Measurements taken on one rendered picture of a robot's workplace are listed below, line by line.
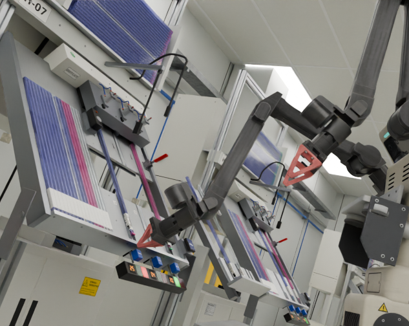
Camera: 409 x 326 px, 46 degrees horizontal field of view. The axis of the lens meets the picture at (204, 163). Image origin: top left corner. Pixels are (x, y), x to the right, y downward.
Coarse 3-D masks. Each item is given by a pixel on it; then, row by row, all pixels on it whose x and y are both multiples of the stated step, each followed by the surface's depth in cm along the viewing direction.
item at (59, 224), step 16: (48, 224) 120; (64, 224) 122; (80, 224) 125; (80, 240) 131; (96, 240) 134; (112, 240) 138; (128, 240) 141; (128, 256) 149; (144, 256) 153; (160, 256) 157
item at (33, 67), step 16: (16, 48) 155; (32, 64) 158; (48, 64) 169; (32, 80) 152; (48, 80) 162; (64, 80) 173; (64, 96) 165; (80, 112) 169; (96, 144) 166; (112, 144) 178; (128, 144) 191; (112, 160) 172; (128, 160) 182; (144, 160) 196
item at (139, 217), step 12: (108, 192) 153; (108, 204) 148; (132, 204) 163; (120, 216) 151; (132, 216) 158; (144, 216) 166; (120, 228) 146; (132, 228) 153; (144, 228) 160; (168, 252) 165
